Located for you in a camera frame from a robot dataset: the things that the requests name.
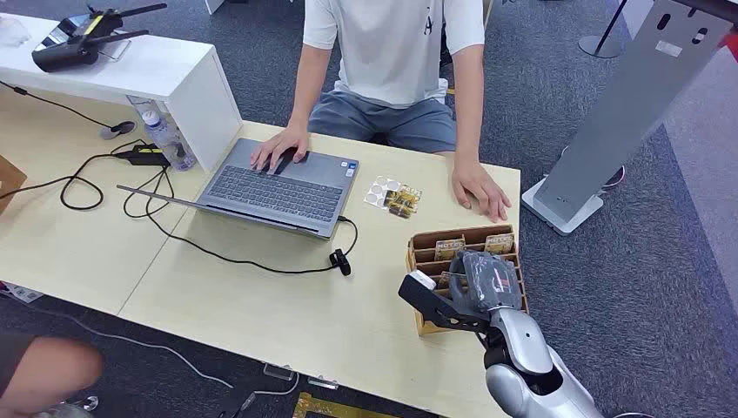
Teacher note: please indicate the person's left forearm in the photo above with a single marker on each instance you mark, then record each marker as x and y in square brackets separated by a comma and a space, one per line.
[468, 104]

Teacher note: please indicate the crumpled clear plastic bag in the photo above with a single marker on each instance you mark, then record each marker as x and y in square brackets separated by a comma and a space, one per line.
[12, 32]

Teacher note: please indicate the black remote controller with antennas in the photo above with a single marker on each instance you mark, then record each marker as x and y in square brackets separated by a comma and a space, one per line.
[81, 43]

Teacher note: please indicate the black power adapter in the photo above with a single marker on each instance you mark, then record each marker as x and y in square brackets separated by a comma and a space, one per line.
[144, 156]

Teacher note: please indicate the person's bare knee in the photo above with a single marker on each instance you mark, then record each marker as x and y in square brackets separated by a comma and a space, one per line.
[49, 369]

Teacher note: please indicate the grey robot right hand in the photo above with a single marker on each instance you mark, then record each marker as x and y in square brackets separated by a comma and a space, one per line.
[490, 280]

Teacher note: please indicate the stanchion post with round base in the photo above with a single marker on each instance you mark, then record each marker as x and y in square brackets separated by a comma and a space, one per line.
[602, 43]

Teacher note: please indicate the clear plastic water bottle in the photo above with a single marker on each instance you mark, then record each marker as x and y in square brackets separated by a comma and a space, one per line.
[168, 141]

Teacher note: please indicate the person's left hand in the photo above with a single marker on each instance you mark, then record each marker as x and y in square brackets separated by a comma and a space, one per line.
[477, 187]

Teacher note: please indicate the person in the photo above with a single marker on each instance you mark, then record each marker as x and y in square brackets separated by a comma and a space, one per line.
[392, 63]

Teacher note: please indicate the clear plastic bracket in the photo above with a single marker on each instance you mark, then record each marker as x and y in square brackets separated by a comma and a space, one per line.
[278, 372]
[323, 382]

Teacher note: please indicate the grey laptop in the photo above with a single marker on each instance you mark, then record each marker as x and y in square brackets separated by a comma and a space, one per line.
[282, 193]

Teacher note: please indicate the yellow flat frame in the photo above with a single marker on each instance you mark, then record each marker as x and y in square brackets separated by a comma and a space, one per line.
[328, 408]

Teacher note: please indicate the wooden slotted card holder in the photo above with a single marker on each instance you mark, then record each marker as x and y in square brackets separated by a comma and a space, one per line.
[426, 262]

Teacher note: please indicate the person's right forearm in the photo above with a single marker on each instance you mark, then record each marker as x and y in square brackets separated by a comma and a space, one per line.
[308, 86]

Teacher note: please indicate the person's right hand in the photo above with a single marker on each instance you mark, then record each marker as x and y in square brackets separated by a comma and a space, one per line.
[278, 151]

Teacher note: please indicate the white power strip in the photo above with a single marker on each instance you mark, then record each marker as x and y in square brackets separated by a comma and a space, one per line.
[23, 293]

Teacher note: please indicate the white desk shelf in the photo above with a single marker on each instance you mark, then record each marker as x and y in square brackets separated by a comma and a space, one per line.
[144, 75]

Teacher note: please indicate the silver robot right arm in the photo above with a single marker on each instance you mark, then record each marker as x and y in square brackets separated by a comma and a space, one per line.
[527, 357]

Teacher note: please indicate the grey kiosk stand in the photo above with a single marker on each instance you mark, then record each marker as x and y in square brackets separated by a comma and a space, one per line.
[628, 109]

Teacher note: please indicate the black bracket wrist camera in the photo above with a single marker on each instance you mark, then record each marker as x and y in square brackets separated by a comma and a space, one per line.
[429, 300]

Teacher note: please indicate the brown cardboard box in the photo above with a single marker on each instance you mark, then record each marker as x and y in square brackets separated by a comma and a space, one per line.
[8, 182]

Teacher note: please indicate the gold hotel card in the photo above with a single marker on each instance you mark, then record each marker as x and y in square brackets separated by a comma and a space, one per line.
[499, 243]
[449, 248]
[445, 280]

